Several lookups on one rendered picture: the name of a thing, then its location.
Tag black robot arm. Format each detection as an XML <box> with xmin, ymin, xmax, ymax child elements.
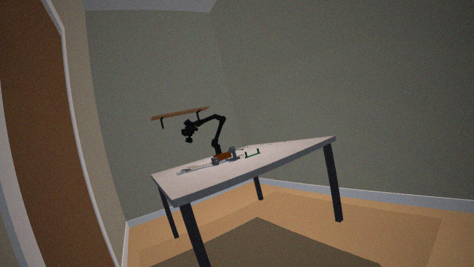
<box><xmin>182</xmin><ymin>114</ymin><xmax>226</xmax><ymax>155</ymax></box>

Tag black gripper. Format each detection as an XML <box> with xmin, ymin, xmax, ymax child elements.
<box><xmin>185</xmin><ymin>127</ymin><xmax>194</xmax><ymax>143</ymax></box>

